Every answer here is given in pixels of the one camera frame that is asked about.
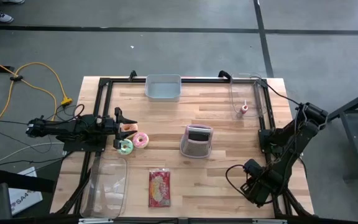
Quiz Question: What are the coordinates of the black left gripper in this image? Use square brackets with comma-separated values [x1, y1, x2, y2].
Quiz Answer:
[102, 107, 138, 150]

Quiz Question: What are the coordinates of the green frosted toy donut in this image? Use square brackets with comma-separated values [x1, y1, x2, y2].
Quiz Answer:
[116, 139, 134, 156]

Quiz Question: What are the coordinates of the pink frosted toy donut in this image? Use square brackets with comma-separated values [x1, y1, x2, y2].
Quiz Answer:
[132, 132, 150, 149]

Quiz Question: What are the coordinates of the red snack packet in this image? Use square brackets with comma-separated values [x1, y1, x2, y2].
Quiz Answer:
[148, 168, 172, 208]

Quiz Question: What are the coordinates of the orange frosted toy donut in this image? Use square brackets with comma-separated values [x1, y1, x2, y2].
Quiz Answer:
[120, 123, 139, 133]

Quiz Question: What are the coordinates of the grey plastic bin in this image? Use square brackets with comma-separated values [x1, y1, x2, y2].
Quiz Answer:
[144, 73, 182, 103]

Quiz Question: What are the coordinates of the clear plastic container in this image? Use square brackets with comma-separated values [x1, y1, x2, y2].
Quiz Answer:
[229, 73, 267, 118]
[80, 155, 129, 219]

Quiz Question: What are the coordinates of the black beam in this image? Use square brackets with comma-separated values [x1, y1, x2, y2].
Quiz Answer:
[0, 168, 56, 194]

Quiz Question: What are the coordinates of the dark metal stand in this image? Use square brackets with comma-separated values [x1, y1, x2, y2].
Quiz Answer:
[326, 85, 358, 181]

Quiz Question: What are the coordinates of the white labelled box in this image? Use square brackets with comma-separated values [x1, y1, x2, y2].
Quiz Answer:
[8, 166, 44, 216]

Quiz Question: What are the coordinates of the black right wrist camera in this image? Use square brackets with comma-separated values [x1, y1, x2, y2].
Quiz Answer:
[243, 158, 262, 175]

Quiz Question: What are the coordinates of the silver table bracket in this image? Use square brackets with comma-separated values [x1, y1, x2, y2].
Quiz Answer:
[78, 218, 114, 224]
[252, 218, 288, 224]

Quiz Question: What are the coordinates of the black wrist camera cable loop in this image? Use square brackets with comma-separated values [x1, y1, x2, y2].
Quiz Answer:
[224, 164, 248, 195]

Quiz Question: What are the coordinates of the yellow extension cable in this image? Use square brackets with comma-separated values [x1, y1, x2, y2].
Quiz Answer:
[0, 52, 73, 133]

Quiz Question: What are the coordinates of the white floor cable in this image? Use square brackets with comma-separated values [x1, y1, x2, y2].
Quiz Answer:
[0, 141, 65, 166]

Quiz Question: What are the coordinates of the black aluminium table frame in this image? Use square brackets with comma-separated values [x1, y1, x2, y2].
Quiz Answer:
[53, 76, 316, 218]

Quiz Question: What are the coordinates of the black floor cable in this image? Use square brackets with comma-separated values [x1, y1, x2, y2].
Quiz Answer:
[0, 156, 65, 166]
[0, 116, 29, 125]

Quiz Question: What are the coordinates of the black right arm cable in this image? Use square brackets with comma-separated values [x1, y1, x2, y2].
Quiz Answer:
[255, 76, 303, 108]

